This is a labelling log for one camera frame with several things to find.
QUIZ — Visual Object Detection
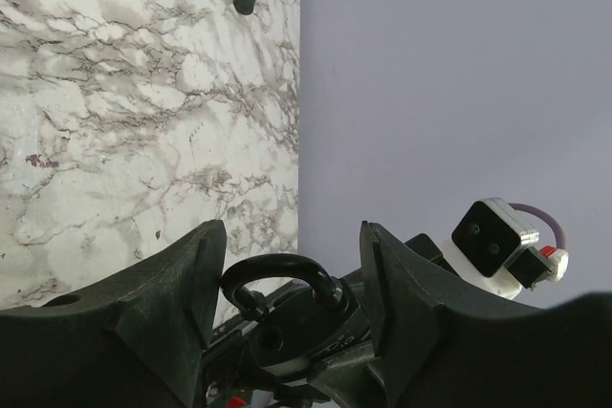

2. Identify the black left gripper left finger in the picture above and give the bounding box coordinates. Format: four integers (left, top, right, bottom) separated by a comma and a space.
1, 220, 227, 407

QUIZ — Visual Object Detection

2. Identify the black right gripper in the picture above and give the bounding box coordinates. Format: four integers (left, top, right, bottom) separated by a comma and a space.
205, 233, 450, 408

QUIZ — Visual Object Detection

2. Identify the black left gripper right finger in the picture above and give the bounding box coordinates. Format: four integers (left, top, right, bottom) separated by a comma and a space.
360, 222, 611, 407

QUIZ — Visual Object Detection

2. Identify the black padlock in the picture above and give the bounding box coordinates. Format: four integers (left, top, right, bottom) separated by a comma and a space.
220, 253, 369, 382

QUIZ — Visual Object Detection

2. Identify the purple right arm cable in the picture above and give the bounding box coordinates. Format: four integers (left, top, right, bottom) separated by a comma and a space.
511, 201, 570, 251

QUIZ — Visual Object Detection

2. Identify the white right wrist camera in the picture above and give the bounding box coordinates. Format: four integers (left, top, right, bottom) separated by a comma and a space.
440, 197, 569, 300

